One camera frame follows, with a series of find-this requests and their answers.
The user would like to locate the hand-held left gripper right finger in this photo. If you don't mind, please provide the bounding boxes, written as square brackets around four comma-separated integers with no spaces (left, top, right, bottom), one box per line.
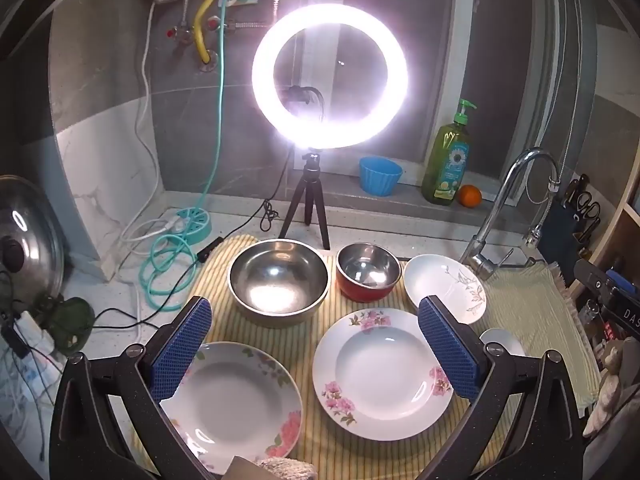
[415,295,586,480]

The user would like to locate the beige figurine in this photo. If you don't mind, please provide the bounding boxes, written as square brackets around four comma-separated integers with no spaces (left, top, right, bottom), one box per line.
[582,337,640,437]

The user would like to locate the white cable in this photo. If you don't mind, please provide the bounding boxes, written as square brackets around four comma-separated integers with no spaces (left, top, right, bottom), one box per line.
[120,0,182,257]

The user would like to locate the white plate grey leaf print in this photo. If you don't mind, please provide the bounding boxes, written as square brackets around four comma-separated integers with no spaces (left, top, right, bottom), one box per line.
[403,254,488,325]

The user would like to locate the black handled scissors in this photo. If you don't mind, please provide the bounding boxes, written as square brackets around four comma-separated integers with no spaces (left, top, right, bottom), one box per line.
[575,187,603,241]

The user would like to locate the large steel bowl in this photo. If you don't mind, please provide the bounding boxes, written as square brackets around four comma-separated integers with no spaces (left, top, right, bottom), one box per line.
[227,240,331,330]

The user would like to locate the green dish soap bottle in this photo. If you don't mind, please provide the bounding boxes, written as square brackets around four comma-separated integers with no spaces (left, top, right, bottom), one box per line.
[421,99,477,206]

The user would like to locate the white plate large pink flower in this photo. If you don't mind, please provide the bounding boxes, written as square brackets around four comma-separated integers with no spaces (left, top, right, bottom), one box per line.
[159,341,304,477]

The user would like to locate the red steel bowl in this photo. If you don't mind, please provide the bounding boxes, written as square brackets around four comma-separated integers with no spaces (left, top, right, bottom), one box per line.
[335,242,403,304]

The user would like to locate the yellow striped cloth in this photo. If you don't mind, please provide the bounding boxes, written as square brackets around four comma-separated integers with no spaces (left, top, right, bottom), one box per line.
[127,234,521,480]

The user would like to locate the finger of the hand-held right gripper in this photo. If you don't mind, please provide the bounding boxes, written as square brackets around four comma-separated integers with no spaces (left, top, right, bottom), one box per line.
[573,258,627,295]

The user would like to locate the dark utensil holder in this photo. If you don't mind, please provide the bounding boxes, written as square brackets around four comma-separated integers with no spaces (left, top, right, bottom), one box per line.
[542,175,603,261]

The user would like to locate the chrome faucet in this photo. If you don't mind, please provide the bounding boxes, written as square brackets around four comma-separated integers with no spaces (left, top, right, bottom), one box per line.
[459,147,561,282]

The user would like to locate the wooden shelf unit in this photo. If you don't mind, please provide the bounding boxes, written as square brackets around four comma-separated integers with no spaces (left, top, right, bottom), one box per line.
[570,160,640,301]

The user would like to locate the orange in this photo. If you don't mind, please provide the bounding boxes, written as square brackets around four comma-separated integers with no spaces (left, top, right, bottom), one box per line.
[457,185,483,209]

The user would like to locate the dark green dish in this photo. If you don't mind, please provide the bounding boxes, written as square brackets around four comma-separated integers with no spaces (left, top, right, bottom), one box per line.
[42,296,96,353]

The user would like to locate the teal power strip with cord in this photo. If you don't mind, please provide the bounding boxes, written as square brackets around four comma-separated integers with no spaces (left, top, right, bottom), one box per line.
[139,0,241,311]

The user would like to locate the black mini tripod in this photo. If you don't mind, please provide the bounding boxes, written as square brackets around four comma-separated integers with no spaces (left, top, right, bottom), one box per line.
[277,147,332,251]

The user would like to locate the round teal power strip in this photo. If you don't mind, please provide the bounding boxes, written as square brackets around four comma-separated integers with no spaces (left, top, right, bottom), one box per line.
[175,207,211,241]

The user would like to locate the light green fringed cloth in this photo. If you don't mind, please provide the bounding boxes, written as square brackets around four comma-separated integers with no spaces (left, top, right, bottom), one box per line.
[480,262,603,418]

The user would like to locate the yellow pipe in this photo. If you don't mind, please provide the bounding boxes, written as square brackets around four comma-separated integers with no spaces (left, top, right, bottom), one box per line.
[194,0,226,68]

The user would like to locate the black cable with inline switch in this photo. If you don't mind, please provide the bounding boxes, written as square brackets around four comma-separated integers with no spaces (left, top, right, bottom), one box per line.
[90,152,296,328]

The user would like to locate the ring light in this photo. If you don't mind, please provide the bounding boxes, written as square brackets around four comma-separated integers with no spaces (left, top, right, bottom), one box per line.
[251,4,409,150]

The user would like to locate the steel pot lid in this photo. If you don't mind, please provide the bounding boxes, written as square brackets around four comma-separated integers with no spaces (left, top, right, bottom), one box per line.
[0,175,66,306]

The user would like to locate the blue ribbed cup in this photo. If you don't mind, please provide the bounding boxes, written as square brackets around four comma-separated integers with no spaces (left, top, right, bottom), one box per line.
[359,156,404,197]

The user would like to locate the white plate small pink blossoms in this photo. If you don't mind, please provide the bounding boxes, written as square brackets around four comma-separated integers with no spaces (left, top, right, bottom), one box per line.
[312,307,456,442]

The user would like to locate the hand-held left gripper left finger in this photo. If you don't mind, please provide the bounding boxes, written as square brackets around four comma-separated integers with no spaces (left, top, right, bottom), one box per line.
[50,296,214,480]

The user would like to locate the metal sprayer hose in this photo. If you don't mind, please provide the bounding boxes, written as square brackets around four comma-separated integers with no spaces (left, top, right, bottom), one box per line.
[522,160,571,248]

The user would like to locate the small white bowl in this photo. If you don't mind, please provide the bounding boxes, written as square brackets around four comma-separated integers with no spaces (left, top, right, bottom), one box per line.
[479,328,526,359]

